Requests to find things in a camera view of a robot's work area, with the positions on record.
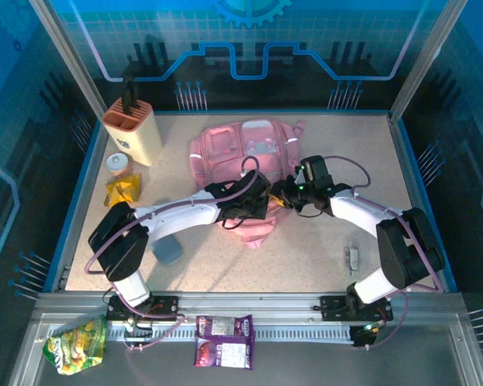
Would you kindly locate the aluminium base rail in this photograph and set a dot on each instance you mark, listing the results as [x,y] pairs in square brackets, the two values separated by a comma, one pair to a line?
[245,301]

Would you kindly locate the small tin can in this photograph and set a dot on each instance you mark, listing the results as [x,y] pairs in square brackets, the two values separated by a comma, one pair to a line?
[118,163]

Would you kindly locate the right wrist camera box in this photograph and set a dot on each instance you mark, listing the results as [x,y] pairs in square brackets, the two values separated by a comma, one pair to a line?
[316,171]

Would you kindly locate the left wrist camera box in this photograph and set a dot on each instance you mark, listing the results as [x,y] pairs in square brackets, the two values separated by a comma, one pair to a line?
[253,185]

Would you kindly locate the aluminium frame post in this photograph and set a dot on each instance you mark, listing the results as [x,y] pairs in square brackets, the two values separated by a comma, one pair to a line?
[426,60]
[64,52]

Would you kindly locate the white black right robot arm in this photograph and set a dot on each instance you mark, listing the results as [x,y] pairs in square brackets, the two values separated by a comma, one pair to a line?
[366,217]

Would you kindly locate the beige knife block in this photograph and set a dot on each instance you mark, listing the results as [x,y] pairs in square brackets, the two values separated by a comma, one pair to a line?
[137,136]

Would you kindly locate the pink school backpack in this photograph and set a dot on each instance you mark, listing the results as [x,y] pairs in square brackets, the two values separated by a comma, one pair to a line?
[225,144]

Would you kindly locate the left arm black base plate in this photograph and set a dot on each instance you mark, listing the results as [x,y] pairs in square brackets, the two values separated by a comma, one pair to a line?
[167,307]

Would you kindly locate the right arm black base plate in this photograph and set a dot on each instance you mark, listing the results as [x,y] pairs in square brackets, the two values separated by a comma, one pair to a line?
[332,307]

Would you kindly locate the purple snack packet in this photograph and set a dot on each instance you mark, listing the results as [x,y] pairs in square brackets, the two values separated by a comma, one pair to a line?
[223,326]
[225,354]

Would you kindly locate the grey pencil case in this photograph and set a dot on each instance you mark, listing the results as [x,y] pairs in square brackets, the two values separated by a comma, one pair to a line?
[168,251]

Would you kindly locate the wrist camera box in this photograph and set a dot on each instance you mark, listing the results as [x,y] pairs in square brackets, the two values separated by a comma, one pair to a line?
[316,171]
[253,185]

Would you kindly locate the small black electronics board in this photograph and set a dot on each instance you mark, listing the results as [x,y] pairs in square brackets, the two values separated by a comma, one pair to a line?
[366,335]
[139,333]

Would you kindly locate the yellow snack bag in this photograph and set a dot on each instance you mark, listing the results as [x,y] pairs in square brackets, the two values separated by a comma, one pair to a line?
[122,191]

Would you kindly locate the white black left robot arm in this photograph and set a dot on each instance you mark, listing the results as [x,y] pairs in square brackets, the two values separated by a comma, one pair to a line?
[177,213]

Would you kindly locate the green chips bag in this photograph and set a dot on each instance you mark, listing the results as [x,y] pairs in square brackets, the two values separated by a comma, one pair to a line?
[74,347]

